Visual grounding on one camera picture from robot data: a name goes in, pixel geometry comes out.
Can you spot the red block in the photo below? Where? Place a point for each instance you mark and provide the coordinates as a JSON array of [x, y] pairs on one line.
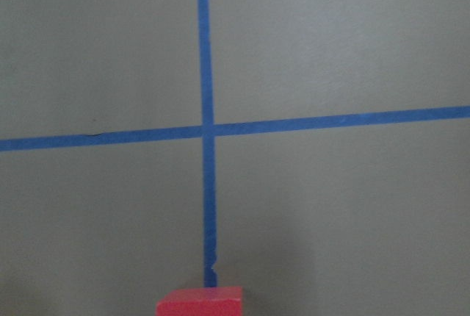
[[209, 301]]

